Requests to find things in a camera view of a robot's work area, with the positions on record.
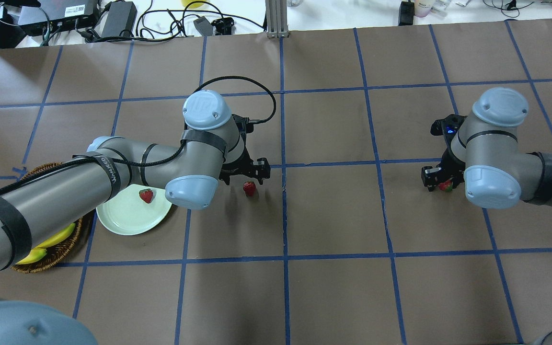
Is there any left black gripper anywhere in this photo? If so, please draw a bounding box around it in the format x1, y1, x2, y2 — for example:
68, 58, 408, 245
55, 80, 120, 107
184, 114, 271, 186

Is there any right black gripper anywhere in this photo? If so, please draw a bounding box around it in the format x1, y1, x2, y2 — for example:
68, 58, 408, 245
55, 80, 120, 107
421, 114, 466, 192

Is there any red strawberry green calyx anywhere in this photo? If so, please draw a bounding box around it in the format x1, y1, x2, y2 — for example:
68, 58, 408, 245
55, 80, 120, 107
242, 181, 257, 198

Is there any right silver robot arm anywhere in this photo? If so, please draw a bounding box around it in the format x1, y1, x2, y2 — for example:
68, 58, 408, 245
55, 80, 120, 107
421, 87, 552, 209

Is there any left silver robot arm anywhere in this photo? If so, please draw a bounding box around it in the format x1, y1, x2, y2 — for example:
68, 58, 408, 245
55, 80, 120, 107
0, 90, 270, 271

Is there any pale green plate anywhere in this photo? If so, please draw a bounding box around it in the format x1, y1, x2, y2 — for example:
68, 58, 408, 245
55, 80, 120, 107
96, 185, 173, 236

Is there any black power brick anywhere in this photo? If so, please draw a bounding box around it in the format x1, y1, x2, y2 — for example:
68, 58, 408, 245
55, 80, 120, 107
101, 0, 137, 37

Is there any brown wicker basket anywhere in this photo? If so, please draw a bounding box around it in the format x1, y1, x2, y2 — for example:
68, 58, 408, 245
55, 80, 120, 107
10, 162, 85, 274

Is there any yellow banana bunch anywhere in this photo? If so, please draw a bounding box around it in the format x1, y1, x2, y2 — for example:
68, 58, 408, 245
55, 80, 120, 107
16, 223, 77, 265

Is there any black network box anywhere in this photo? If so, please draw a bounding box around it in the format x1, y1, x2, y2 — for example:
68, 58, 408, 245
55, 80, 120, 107
18, 0, 101, 26

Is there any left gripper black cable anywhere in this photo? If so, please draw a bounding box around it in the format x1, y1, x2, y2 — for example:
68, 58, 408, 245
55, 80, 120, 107
72, 76, 276, 168

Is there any aluminium profile post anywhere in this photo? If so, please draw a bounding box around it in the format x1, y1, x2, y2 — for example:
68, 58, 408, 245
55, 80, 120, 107
265, 0, 290, 39

